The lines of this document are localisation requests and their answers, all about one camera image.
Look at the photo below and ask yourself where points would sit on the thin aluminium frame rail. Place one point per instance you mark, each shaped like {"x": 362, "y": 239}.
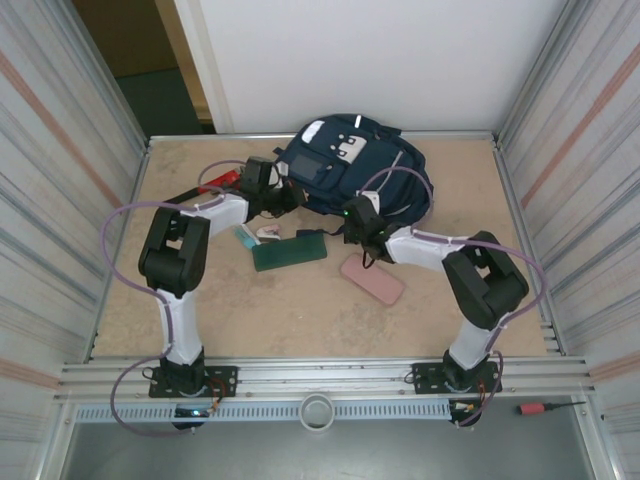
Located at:
{"x": 225, "y": 136}

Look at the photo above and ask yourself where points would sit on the red black screwdriver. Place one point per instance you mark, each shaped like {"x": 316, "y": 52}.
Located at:
{"x": 532, "y": 408}

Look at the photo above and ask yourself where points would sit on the pink white correction tape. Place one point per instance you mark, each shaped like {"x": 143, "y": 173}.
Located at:
{"x": 268, "y": 232}

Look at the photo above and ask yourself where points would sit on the teal white small box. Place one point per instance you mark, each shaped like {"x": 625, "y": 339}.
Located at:
{"x": 246, "y": 236}

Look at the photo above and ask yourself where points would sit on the navy blue student backpack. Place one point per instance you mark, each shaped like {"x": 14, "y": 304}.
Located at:
{"x": 350, "y": 170}

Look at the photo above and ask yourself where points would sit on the green pencil case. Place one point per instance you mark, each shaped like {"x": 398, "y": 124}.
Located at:
{"x": 290, "y": 252}

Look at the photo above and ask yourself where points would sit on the white round cap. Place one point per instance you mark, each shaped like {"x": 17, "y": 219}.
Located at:
{"x": 317, "y": 411}

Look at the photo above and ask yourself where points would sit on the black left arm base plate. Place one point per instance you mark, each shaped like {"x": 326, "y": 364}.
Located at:
{"x": 225, "y": 380}

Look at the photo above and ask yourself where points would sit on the wide aluminium frame rail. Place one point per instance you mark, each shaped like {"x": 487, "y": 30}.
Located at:
{"x": 325, "y": 372}

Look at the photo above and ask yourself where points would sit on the aluminium side frame rail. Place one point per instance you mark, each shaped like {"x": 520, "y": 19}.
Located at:
{"x": 530, "y": 240}
{"x": 117, "y": 255}

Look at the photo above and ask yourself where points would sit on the brown wooden door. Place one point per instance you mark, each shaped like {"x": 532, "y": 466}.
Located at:
{"x": 125, "y": 35}

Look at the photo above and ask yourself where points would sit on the pink pencil case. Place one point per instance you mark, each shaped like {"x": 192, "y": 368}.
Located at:
{"x": 372, "y": 279}

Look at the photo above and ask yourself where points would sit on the small controller board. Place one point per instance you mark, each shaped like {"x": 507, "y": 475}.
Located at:
{"x": 465, "y": 410}
{"x": 192, "y": 412}

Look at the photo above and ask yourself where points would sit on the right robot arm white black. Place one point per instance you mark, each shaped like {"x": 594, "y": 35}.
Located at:
{"x": 485, "y": 285}

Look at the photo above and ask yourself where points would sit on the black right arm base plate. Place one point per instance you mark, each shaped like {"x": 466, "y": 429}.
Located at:
{"x": 425, "y": 377}

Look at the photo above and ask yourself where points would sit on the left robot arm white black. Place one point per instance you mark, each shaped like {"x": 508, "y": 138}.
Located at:
{"x": 175, "y": 250}

